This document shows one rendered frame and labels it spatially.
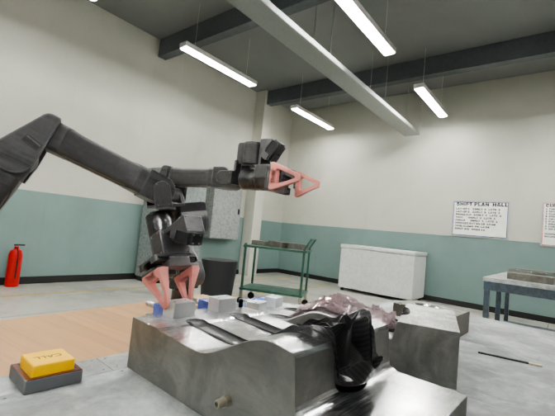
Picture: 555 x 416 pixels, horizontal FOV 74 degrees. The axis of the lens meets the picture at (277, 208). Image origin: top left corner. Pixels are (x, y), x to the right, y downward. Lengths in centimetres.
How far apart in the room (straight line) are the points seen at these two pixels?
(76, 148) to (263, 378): 53
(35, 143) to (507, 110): 781
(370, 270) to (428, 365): 659
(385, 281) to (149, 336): 674
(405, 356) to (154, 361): 49
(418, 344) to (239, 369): 43
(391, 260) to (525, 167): 284
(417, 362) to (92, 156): 76
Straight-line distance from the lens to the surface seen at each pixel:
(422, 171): 813
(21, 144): 77
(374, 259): 736
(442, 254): 785
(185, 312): 75
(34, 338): 96
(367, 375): 56
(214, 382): 57
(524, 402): 89
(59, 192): 628
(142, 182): 79
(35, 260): 625
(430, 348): 84
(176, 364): 64
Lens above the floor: 107
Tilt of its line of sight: 4 degrees up
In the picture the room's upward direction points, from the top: 6 degrees clockwise
